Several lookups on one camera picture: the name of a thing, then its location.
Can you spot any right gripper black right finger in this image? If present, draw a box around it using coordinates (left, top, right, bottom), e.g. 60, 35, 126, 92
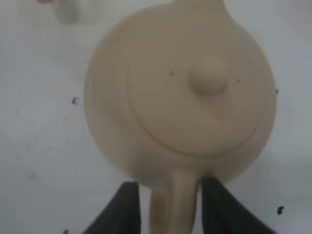
201, 177, 275, 234

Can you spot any right tan teacup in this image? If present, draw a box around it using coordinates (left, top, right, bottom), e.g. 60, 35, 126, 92
37, 0, 54, 4

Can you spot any tan ceramic teapot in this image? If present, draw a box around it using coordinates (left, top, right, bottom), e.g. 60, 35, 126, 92
84, 0, 276, 234

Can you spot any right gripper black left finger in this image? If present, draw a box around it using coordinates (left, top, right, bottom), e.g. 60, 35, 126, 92
84, 182, 141, 234

